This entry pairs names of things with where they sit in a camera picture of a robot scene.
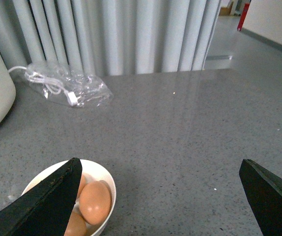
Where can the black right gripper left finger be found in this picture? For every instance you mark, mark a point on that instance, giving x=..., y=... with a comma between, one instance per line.
x=46, y=208

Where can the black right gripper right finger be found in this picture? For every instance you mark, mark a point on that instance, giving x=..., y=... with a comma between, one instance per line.
x=263, y=190

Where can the brown front egg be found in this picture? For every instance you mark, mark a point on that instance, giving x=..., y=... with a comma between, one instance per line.
x=76, y=226

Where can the brown egg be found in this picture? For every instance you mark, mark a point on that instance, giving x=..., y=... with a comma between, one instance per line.
x=95, y=202
x=76, y=226
x=81, y=185

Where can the brown back egg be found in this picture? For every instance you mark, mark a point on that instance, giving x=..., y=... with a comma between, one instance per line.
x=81, y=185

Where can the brown right egg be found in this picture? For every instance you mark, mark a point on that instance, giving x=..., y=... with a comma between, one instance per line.
x=95, y=202

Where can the brown cardboard box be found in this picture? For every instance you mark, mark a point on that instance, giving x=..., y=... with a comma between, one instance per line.
x=226, y=11

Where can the white round bowl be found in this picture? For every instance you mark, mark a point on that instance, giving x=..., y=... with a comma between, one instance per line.
x=92, y=172

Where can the clear plastic bag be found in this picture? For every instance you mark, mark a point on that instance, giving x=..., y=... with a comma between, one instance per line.
x=61, y=84

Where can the grey pleated curtain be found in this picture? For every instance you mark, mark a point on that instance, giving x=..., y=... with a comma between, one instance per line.
x=109, y=37

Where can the red object at edge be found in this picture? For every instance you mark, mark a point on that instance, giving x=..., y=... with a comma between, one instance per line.
x=243, y=16

